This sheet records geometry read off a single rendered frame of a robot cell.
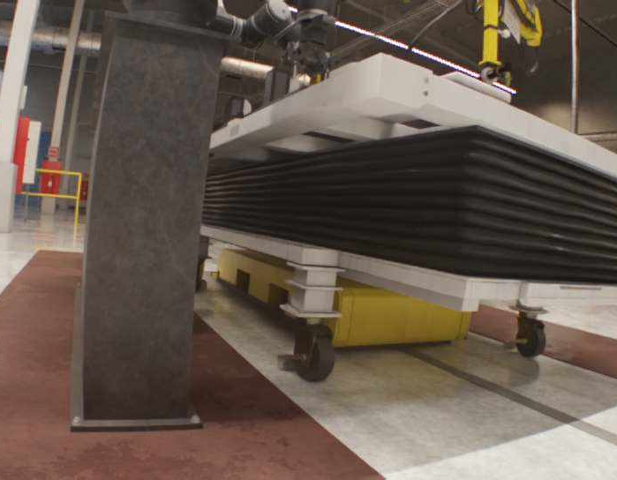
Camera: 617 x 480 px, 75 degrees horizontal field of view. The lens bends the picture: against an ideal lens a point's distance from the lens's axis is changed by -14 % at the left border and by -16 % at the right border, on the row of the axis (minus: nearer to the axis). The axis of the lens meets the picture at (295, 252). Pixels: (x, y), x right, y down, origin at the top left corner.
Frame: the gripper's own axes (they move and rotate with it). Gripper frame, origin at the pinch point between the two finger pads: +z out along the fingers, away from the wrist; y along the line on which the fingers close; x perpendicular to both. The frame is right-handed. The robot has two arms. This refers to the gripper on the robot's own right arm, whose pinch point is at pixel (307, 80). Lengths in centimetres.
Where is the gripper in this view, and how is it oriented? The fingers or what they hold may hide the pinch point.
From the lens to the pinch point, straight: 130.1
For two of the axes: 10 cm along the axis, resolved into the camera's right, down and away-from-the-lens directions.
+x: 4.3, 1.1, -9.0
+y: -9.0, -0.7, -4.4
